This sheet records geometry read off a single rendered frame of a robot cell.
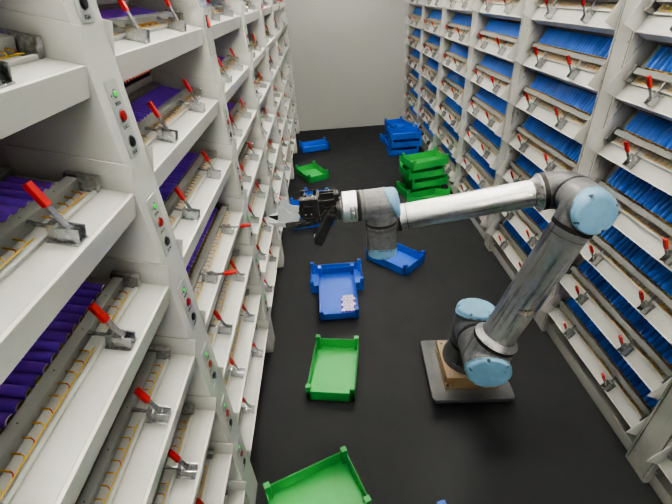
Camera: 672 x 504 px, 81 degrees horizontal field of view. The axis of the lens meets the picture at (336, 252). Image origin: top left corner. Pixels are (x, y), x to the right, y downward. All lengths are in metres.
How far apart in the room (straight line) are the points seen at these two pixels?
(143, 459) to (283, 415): 0.97
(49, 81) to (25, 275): 0.24
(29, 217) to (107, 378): 0.25
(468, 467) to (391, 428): 0.30
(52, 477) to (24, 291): 0.23
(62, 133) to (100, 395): 0.40
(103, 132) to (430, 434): 1.44
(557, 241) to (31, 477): 1.21
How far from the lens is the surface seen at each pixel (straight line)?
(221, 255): 1.28
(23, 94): 0.59
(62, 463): 0.64
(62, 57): 0.73
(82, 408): 0.68
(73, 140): 0.77
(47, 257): 0.62
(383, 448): 1.65
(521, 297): 1.35
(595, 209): 1.24
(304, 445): 1.67
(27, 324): 0.55
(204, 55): 1.39
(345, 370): 1.85
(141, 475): 0.84
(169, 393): 0.92
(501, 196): 1.32
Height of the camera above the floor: 1.42
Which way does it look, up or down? 33 degrees down
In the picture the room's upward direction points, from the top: 4 degrees counter-clockwise
